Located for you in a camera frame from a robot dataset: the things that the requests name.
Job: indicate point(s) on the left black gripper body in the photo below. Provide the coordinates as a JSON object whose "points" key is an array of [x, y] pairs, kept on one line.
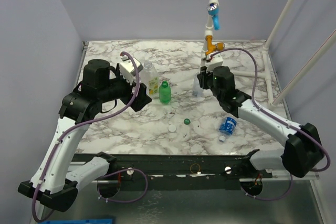
{"points": [[137, 102]]}

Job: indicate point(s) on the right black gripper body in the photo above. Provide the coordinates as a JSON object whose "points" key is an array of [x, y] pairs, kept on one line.
{"points": [[201, 78]]}

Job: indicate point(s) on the small clear water bottle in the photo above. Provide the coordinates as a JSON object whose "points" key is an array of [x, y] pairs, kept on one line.
{"points": [[197, 91]]}

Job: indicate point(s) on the large clear plastic bottle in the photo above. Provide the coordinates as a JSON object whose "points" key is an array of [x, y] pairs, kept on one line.
{"points": [[150, 78]]}

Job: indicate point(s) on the green plastic bottle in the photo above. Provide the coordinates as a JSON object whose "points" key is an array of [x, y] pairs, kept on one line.
{"points": [[165, 93]]}

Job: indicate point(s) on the green bottle cap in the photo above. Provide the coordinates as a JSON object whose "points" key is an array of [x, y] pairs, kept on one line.
{"points": [[187, 121]]}

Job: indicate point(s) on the blue label clear bottle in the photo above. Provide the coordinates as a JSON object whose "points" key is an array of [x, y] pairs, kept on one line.
{"points": [[227, 127]]}

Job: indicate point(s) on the blue white bottle cap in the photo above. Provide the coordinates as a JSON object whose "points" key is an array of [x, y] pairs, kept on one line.
{"points": [[222, 139]]}

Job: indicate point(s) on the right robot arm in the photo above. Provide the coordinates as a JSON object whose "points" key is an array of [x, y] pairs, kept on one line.
{"points": [[301, 150]]}

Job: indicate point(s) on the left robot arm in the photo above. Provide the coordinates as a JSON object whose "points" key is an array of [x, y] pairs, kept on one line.
{"points": [[53, 185]]}

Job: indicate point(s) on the yellow faucet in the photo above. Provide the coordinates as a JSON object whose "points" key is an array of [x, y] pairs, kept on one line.
{"points": [[212, 47]]}

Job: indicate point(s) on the blue faucet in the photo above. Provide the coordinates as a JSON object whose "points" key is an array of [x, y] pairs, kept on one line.
{"points": [[213, 11]]}

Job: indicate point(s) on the blue bin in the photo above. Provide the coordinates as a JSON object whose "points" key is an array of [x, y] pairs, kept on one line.
{"points": [[81, 221]]}

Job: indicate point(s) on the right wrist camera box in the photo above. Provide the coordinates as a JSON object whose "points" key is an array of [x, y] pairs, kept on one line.
{"points": [[212, 61]]}

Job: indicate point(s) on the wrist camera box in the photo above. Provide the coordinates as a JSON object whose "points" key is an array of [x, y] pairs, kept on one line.
{"points": [[127, 67], [212, 61]]}

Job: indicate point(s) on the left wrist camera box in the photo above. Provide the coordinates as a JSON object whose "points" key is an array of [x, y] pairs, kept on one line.
{"points": [[127, 67]]}

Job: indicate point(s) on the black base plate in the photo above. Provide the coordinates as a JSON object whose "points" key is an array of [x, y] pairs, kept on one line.
{"points": [[179, 172]]}

